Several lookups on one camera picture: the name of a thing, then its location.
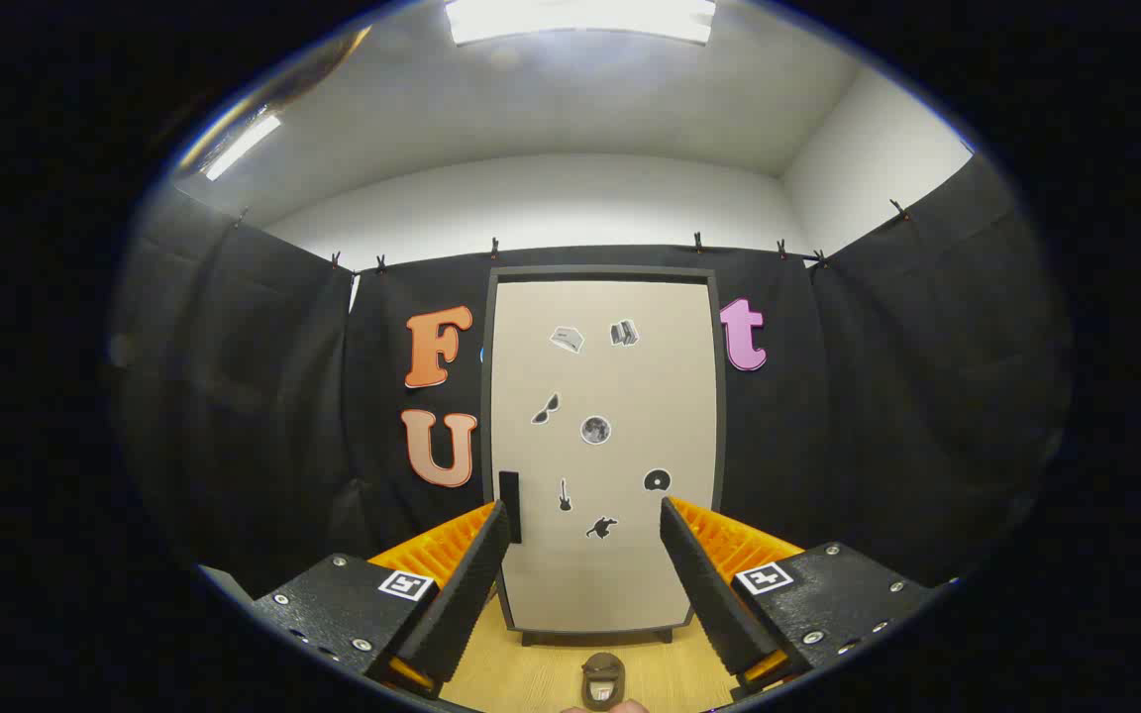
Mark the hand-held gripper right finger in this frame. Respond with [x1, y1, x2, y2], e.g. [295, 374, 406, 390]
[659, 495, 938, 699]

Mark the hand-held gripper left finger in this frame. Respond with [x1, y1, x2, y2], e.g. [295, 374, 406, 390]
[252, 498, 514, 702]

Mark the beige shoe cabinet door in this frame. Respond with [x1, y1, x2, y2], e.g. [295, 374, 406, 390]
[489, 280, 722, 633]

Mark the black door handle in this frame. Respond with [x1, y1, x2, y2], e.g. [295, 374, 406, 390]
[498, 471, 523, 545]

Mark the brown fuzzy shoe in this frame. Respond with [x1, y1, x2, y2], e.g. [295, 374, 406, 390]
[580, 652, 628, 711]

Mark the dark grey shoe cabinet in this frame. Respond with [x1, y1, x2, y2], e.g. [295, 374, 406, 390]
[479, 265, 727, 647]

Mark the light grey flat panel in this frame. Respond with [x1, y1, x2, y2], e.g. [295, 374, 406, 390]
[197, 564, 257, 607]

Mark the black backdrop cloth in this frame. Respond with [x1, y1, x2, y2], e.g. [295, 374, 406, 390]
[110, 153, 1072, 600]

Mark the narrow ceiling light panel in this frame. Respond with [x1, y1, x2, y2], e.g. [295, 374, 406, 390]
[202, 114, 283, 182]

